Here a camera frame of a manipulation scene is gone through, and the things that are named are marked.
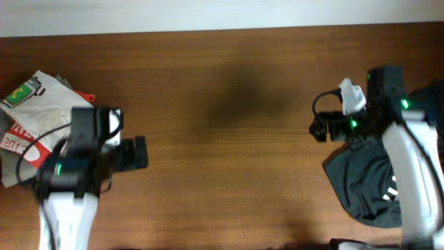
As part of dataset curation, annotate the white t-shirt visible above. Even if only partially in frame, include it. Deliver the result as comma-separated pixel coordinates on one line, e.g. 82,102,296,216
1,71,92,160

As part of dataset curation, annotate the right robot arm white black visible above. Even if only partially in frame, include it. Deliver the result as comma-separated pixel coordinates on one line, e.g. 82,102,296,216
309,66,443,249

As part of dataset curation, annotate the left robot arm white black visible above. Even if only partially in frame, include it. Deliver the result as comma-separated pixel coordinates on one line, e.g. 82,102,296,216
33,106,148,249

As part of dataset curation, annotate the black Nike t-shirt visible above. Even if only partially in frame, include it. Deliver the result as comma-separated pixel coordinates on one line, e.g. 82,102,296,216
323,81,443,228

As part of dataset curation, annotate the red printed t-shirt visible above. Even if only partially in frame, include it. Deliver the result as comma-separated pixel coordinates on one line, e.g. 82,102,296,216
1,86,92,153

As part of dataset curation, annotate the khaki folded garment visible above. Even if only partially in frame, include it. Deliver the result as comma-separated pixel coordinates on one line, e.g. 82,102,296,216
1,75,73,188

